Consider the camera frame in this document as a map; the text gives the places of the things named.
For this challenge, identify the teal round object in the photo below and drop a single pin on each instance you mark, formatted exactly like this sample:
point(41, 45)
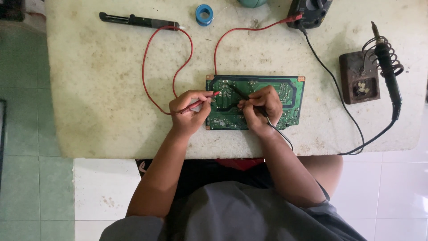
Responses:
point(252, 3)

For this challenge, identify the person's grey shirt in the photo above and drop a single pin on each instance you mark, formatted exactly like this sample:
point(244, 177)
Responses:
point(240, 214)

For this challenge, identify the black soldering iron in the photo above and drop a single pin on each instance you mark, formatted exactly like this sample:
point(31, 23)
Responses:
point(389, 70)

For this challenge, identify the brown soldering iron stand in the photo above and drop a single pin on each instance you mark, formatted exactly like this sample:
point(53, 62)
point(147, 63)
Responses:
point(357, 77)

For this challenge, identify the black multimeter probe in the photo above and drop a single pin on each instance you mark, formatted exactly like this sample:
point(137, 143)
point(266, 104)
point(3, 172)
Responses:
point(238, 91)

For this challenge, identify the dark grey multimeter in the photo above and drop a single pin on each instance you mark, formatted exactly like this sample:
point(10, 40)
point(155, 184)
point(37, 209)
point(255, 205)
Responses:
point(309, 11)

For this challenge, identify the red multimeter probe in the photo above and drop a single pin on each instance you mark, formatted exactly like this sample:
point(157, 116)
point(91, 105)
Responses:
point(195, 105)

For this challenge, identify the dark framed panel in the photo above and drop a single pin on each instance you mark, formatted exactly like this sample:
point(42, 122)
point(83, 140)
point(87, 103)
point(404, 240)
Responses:
point(2, 140)

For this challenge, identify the dark box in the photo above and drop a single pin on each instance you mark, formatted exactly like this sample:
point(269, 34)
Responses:
point(11, 9)

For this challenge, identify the black desoldering pump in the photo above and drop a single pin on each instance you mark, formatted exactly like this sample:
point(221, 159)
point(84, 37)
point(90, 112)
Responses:
point(140, 21)

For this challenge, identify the blue solder spool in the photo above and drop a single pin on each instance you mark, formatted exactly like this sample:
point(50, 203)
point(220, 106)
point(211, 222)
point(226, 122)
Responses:
point(204, 15)

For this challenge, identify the person's right hand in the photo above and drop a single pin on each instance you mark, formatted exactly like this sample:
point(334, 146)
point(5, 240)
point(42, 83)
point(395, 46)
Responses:
point(267, 107)

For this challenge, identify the person's left hand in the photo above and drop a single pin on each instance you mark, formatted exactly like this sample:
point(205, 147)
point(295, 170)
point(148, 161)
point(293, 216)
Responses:
point(187, 117)

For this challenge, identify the person's leg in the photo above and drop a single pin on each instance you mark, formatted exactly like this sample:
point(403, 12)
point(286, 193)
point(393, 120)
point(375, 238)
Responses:
point(326, 170)

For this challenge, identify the green circuit board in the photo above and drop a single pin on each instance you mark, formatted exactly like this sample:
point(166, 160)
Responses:
point(287, 90)

